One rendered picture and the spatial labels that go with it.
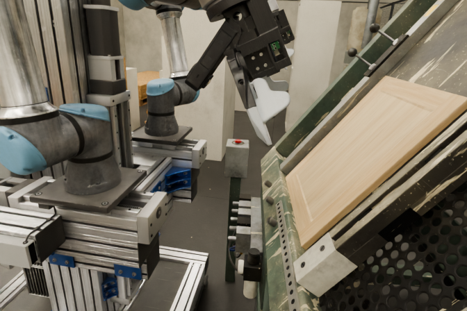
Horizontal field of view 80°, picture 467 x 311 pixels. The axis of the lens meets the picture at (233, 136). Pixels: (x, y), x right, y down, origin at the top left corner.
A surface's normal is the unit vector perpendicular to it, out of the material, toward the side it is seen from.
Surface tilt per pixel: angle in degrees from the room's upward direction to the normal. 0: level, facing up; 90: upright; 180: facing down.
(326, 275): 90
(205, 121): 90
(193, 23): 90
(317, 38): 90
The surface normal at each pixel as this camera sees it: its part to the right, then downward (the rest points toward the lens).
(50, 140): 0.89, 0.04
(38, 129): 0.72, 0.14
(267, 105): -0.36, -0.22
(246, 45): -0.17, 0.32
